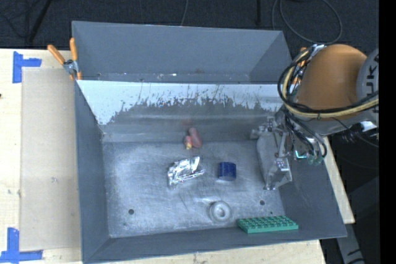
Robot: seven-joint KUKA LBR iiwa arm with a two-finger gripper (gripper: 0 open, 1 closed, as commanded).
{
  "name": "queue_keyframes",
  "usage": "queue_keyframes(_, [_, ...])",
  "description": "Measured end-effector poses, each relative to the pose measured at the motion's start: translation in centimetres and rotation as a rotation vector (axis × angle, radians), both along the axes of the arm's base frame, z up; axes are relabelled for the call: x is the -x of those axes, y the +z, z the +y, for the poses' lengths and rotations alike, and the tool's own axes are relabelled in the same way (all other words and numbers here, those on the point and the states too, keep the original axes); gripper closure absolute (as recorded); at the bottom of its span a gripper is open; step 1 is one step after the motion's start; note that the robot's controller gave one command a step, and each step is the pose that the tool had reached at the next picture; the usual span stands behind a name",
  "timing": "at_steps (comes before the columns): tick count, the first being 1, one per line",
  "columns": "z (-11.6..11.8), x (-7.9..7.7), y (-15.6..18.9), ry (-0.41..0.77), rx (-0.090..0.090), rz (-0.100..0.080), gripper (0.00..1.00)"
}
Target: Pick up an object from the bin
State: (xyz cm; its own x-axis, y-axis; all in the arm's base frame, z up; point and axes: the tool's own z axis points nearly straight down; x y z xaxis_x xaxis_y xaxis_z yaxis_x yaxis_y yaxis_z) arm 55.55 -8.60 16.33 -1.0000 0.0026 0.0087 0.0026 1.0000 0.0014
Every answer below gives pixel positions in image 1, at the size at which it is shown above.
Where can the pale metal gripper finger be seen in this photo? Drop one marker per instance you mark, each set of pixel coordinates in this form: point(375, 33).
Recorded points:
point(278, 174)
point(266, 157)

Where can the dark blue cylinder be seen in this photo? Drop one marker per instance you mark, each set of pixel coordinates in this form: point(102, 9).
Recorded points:
point(227, 170)

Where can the green studded flat block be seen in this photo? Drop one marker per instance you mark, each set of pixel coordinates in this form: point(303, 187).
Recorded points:
point(267, 224)

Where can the grey round disc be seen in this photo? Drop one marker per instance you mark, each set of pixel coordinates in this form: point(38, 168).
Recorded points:
point(219, 211)

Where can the red and yellow toy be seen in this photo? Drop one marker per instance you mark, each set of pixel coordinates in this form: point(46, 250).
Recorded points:
point(195, 137)

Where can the crumpled silver foil packet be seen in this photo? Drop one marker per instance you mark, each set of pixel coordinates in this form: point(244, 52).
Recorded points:
point(184, 171)

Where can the grey metal bin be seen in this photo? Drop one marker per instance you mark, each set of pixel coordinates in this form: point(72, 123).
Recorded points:
point(161, 201)

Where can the pale wood flat board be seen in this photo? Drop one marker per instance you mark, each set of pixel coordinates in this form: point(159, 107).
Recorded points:
point(46, 164)

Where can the black cylinder on white bracket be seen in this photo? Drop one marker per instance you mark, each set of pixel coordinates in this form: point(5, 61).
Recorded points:
point(368, 126)

